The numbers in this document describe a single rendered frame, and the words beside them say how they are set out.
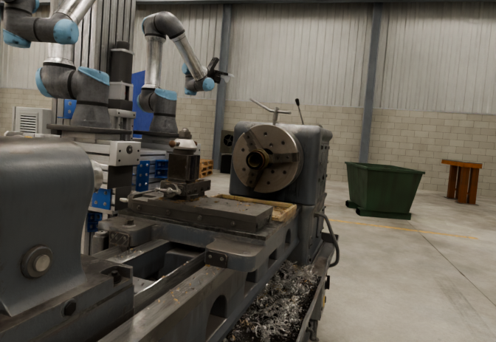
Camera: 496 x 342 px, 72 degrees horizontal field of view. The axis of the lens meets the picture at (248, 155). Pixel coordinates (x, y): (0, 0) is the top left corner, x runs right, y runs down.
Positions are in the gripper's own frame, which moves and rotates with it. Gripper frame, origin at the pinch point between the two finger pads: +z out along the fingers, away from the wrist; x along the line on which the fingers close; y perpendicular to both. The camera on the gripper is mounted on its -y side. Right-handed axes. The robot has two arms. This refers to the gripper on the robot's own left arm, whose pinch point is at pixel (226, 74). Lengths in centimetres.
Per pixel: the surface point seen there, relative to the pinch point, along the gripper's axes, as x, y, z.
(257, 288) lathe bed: 116, 73, -80
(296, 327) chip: 124, 88, -65
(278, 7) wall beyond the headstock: -615, -318, 747
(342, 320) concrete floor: 95, 146, 52
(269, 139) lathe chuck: 78, 31, -41
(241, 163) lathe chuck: 69, 44, -45
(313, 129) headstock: 86, 23, -19
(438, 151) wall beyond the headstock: -98, 51, 1003
